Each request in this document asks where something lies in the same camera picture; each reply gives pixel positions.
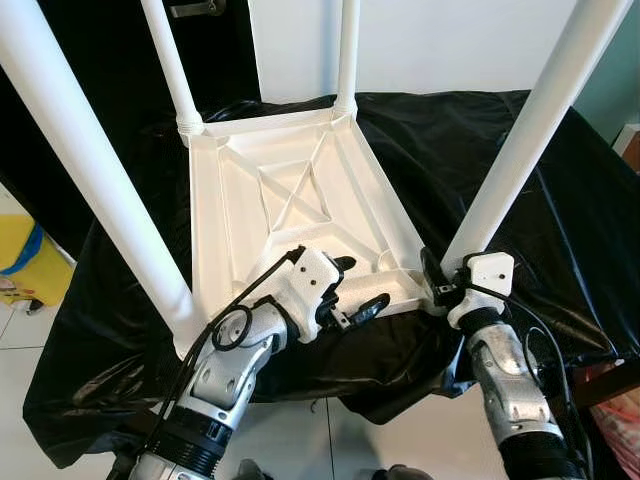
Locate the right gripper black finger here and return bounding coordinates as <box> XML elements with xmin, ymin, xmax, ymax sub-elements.
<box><xmin>420</xmin><ymin>247</ymin><xmax>448</xmax><ymax>296</ymax></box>

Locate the metal door handle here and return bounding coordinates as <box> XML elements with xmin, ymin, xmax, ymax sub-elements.
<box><xmin>168</xmin><ymin>0</ymin><xmax>226</xmax><ymax>19</ymax></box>

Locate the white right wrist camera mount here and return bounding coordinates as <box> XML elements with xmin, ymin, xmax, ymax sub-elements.
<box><xmin>447</xmin><ymin>252</ymin><xmax>516</xmax><ymax>329</ymax></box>

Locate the yellow box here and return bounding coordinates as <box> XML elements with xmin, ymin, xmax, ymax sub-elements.
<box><xmin>0</xmin><ymin>215</ymin><xmax>76</xmax><ymax>309</ymax></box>

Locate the black plastic sheet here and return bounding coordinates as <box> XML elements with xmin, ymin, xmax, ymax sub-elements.
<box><xmin>22</xmin><ymin>90</ymin><xmax>640</xmax><ymax>469</ymax></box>

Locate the brown wooden cabinet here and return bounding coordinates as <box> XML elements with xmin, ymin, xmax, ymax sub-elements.
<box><xmin>615</xmin><ymin>125</ymin><xmax>640</xmax><ymax>171</ymax></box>

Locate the robot left leg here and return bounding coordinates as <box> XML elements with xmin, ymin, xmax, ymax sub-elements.
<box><xmin>235</xmin><ymin>460</ymin><xmax>271</xmax><ymax>480</ymax></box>

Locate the robot right leg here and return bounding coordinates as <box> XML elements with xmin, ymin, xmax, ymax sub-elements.
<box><xmin>375</xmin><ymin>465</ymin><xmax>431</xmax><ymax>480</ymax></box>

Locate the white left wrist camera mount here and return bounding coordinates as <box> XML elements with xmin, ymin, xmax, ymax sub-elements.
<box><xmin>285</xmin><ymin>247</ymin><xmax>346</xmax><ymax>336</ymax></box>

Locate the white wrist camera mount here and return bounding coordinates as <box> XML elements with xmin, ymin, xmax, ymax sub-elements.
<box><xmin>447</xmin><ymin>252</ymin><xmax>516</xmax><ymax>329</ymax></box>
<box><xmin>285</xmin><ymin>247</ymin><xmax>346</xmax><ymax>336</ymax></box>

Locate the dark brown wooden plank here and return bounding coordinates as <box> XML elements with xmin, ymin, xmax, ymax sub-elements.
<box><xmin>575</xmin><ymin>360</ymin><xmax>640</xmax><ymax>406</ymax></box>

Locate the robot leg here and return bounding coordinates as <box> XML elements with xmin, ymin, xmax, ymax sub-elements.
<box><xmin>375</xmin><ymin>465</ymin><xmax>431</xmax><ymax>480</ymax></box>
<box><xmin>235</xmin><ymin>460</ymin><xmax>271</xmax><ymax>480</ymax></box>

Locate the white plastic table leg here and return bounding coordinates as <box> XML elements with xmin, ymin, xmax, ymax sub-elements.
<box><xmin>440</xmin><ymin>0</ymin><xmax>637</xmax><ymax>276</ymax></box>
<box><xmin>140</xmin><ymin>0</ymin><xmax>206</xmax><ymax>141</ymax></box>
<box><xmin>335</xmin><ymin>0</ymin><xmax>361</xmax><ymax>116</ymax></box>
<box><xmin>0</xmin><ymin>0</ymin><xmax>209</xmax><ymax>356</ymax></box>

